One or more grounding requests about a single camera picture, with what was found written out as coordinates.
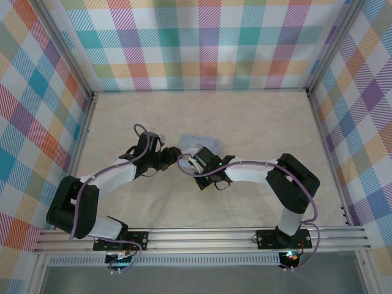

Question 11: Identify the controller circuit board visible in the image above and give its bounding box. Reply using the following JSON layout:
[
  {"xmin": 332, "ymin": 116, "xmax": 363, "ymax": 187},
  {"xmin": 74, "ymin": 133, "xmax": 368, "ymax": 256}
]
[
  {"xmin": 105, "ymin": 250, "xmax": 137, "ymax": 268},
  {"xmin": 280, "ymin": 250, "xmax": 301, "ymax": 267}
]

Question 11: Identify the aluminium mounting rail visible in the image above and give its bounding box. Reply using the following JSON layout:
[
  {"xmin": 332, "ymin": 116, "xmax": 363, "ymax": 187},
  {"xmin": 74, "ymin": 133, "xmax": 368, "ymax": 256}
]
[{"xmin": 32, "ymin": 225, "xmax": 372, "ymax": 254}]

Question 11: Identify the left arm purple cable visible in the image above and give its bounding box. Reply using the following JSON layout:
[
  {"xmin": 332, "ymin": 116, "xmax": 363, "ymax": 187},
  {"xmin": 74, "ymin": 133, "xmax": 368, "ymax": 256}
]
[{"xmin": 68, "ymin": 123, "xmax": 160, "ymax": 243}]

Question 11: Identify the grey slotted cable duct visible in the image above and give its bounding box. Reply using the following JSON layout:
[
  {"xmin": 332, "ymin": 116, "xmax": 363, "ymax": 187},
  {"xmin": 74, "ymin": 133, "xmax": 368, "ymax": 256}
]
[{"xmin": 48, "ymin": 255, "xmax": 282, "ymax": 268}]

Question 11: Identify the clear plastic bag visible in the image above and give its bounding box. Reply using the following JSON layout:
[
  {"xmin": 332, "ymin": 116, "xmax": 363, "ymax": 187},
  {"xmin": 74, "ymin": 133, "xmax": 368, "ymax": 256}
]
[{"xmin": 177, "ymin": 132, "xmax": 222, "ymax": 157}]

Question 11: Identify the right controller circuit board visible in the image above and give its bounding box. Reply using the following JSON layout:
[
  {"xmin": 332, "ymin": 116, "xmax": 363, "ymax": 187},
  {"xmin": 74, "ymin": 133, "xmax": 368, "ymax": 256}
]
[{"xmin": 280, "ymin": 250, "xmax": 301, "ymax": 267}]

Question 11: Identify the left controller circuit board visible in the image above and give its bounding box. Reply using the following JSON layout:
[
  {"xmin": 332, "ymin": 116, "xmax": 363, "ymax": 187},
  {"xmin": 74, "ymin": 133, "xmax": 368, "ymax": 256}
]
[{"xmin": 105, "ymin": 250, "xmax": 137, "ymax": 268}]

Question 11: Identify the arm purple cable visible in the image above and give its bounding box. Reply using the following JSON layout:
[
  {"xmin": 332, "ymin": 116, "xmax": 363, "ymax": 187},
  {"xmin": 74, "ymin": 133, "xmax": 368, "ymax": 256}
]
[
  {"xmin": 68, "ymin": 123, "xmax": 160, "ymax": 243},
  {"xmin": 177, "ymin": 153, "xmax": 322, "ymax": 270}
]

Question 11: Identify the aluminium side floor rail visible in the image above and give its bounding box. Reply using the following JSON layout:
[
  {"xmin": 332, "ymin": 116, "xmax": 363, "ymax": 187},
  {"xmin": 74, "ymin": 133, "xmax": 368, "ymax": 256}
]
[
  {"xmin": 52, "ymin": 93, "xmax": 99, "ymax": 229},
  {"xmin": 307, "ymin": 91, "xmax": 352, "ymax": 226}
]

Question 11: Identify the aluminium frame post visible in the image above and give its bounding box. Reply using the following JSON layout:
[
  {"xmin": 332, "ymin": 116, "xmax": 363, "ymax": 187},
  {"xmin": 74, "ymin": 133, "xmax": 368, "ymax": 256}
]
[
  {"xmin": 36, "ymin": 0, "xmax": 94, "ymax": 96},
  {"xmin": 307, "ymin": 0, "xmax": 364, "ymax": 94}
]

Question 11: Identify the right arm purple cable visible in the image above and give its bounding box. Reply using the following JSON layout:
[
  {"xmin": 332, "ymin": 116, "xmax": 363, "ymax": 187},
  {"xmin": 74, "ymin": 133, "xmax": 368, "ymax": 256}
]
[{"xmin": 177, "ymin": 153, "xmax": 322, "ymax": 270}]

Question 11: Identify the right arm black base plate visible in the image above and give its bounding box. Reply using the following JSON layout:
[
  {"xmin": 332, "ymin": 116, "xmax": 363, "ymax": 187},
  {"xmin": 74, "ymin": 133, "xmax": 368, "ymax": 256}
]
[{"xmin": 255, "ymin": 228, "xmax": 313, "ymax": 250}]

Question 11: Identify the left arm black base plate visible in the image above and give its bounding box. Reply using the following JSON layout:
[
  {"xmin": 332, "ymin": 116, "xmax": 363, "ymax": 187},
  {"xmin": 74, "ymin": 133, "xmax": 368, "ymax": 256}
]
[{"xmin": 92, "ymin": 230, "xmax": 149, "ymax": 252}]

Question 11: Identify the aluminium rear floor rail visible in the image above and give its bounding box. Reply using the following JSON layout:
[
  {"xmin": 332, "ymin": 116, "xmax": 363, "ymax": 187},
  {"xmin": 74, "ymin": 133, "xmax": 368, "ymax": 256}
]
[{"xmin": 92, "ymin": 88, "xmax": 310, "ymax": 94}]

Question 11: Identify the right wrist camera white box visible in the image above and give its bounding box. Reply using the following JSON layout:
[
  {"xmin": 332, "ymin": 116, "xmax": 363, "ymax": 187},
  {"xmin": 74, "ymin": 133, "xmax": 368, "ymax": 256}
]
[{"xmin": 187, "ymin": 154, "xmax": 204, "ymax": 175}]

